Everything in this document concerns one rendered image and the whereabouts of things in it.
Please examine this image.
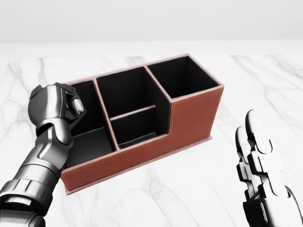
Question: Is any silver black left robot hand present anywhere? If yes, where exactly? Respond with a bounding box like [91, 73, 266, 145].
[27, 82, 87, 130]

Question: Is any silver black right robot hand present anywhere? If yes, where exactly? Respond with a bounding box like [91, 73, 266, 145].
[235, 109, 303, 227]

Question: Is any red-brown desk caddy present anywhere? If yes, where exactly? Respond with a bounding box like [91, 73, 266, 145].
[60, 53, 224, 196]

